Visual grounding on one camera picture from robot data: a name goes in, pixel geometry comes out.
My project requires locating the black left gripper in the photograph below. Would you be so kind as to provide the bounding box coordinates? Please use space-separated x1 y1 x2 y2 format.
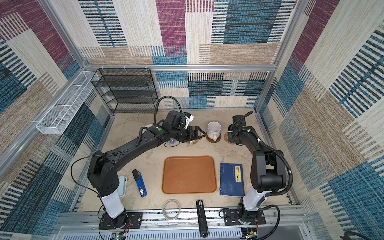
170 126 206 143

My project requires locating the beige mug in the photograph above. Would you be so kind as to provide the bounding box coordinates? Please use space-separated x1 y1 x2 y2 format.
188 140 198 146

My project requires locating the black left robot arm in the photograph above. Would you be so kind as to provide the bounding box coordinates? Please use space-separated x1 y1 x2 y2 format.
87 108 207 229

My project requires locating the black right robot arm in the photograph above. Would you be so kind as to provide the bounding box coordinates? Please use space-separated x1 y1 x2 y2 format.
228 111 293 225

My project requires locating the brown round wooden coaster right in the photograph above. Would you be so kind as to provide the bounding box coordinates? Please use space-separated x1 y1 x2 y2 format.
205 132 222 144

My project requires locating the orange brown serving tray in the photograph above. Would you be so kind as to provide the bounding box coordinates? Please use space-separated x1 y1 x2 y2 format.
162 156 217 195

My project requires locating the dark blue book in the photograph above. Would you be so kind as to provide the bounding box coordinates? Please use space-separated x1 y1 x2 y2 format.
220 163 245 198

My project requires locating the blue black utility knife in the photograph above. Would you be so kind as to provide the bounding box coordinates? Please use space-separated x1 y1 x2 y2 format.
132 169 148 198

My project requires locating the light blue glasses case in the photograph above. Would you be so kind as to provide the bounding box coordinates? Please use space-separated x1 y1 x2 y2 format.
118 176 127 198

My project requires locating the black handheld device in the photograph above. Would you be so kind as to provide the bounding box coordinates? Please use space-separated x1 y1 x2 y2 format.
196 200 209 238

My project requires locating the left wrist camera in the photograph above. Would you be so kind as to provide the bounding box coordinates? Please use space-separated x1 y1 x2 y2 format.
183 112 194 129

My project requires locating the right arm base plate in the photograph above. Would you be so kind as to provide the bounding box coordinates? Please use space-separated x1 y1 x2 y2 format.
219 208 266 226

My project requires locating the black wire shelf rack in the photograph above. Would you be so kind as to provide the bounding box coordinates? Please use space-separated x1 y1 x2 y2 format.
91 68 159 114

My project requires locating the white cable ring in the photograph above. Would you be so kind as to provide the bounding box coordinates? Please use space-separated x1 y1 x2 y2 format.
162 198 182 221

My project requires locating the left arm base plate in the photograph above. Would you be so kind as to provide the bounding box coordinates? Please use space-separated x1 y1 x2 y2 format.
99 212 143 230

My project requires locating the white mesh wall basket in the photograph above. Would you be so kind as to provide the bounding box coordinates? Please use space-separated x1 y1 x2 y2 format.
36 71 95 135

